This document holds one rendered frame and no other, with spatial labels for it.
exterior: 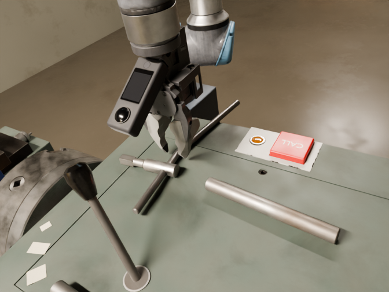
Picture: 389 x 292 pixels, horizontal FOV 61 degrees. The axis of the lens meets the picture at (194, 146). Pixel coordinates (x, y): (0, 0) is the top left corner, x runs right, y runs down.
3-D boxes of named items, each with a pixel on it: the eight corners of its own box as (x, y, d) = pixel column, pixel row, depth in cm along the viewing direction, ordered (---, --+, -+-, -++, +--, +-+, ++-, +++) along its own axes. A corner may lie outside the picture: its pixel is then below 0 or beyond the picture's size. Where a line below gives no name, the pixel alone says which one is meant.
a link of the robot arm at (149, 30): (154, 17, 40) (105, 14, 44) (161, 53, 43) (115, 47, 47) (186, -3, 45) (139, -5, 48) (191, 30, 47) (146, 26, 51)
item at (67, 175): (109, 188, 42) (96, 161, 39) (91, 207, 40) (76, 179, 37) (87, 179, 44) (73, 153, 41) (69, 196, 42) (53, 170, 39)
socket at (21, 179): (32, 195, 65) (22, 188, 63) (17, 199, 66) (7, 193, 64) (35, 181, 67) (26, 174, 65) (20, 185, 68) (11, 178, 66)
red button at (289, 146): (314, 146, 58) (315, 137, 57) (303, 168, 55) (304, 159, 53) (281, 138, 61) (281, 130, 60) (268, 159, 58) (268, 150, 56)
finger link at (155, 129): (181, 137, 63) (179, 97, 57) (164, 156, 60) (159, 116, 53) (168, 131, 64) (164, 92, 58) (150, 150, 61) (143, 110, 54)
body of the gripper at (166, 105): (205, 95, 56) (195, 25, 48) (178, 124, 50) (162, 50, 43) (168, 88, 59) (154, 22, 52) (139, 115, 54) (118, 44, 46)
